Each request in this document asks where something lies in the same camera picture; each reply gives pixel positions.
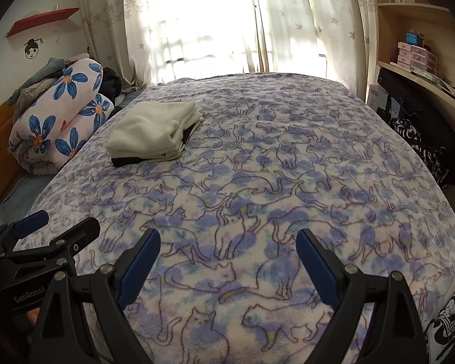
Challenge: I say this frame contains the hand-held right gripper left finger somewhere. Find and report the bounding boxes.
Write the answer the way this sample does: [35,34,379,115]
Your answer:
[29,228,162,364]

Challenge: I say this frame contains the white fuzzy cardigan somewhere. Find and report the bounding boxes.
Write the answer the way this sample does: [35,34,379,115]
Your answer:
[106,100,204,162]

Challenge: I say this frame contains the grey papers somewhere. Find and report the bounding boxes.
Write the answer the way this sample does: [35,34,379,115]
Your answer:
[411,69,455,104]

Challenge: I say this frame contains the white and blue cardboard box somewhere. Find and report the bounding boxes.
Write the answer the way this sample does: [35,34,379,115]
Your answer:
[366,83,394,117]

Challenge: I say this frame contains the black bag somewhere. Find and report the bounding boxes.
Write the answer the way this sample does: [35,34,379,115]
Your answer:
[377,68,455,189]

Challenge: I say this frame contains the face wall sticker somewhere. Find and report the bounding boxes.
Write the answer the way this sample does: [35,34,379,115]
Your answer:
[24,38,45,60]

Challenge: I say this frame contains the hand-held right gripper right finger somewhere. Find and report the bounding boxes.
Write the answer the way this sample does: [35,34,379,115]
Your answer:
[296,228,429,364]

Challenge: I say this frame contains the dark clothes pile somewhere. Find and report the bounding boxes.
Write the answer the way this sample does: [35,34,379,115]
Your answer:
[100,67,123,100]

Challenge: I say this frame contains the pink storage drawers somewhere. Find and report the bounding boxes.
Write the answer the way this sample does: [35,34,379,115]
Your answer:
[396,42,439,71]

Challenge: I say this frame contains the window frame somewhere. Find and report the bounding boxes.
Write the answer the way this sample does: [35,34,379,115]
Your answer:
[252,0,270,73]

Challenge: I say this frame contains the red wall shelf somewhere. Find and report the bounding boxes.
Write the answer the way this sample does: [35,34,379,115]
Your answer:
[6,7,80,39]

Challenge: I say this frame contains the green garment with black trim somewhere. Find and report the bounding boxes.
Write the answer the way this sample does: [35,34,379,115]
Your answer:
[111,119,204,168]

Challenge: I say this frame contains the blue grey bed sheet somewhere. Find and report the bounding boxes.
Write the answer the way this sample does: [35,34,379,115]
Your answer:
[0,174,54,218]

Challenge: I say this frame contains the sheer leaf print curtain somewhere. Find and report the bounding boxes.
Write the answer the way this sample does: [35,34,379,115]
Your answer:
[255,0,379,101]
[76,0,259,92]

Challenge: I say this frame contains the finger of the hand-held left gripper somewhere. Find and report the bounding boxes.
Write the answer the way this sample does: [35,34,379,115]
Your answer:
[0,210,50,248]
[0,218,101,274]

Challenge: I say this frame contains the rolled blue floral quilt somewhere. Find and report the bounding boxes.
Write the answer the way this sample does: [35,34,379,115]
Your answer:
[8,59,115,177]

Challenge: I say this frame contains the wooden headboard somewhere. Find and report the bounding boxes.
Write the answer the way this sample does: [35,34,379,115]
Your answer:
[0,102,28,214]

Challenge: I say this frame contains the person's left hand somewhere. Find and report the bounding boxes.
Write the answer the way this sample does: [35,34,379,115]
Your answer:
[23,308,42,329]

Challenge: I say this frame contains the grey clothes pile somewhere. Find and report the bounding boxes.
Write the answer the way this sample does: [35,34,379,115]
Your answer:
[8,57,89,109]

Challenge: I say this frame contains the wooden bookshelf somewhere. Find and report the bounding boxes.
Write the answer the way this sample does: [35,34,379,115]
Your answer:
[366,0,455,148]

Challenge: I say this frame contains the person's black white printed clothing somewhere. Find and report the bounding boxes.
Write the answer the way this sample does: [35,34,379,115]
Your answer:
[425,269,455,364]

